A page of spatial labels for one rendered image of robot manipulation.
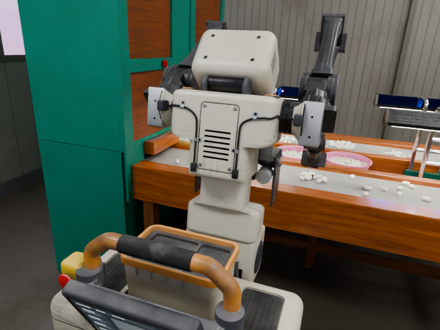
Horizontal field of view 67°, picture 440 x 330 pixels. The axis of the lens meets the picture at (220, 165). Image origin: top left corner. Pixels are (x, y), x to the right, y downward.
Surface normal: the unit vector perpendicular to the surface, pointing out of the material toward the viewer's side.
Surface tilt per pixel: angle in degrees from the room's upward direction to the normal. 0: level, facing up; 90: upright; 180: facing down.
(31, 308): 0
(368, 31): 90
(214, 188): 82
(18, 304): 0
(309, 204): 90
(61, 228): 90
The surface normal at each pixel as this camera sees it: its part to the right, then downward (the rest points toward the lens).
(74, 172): -0.33, 0.31
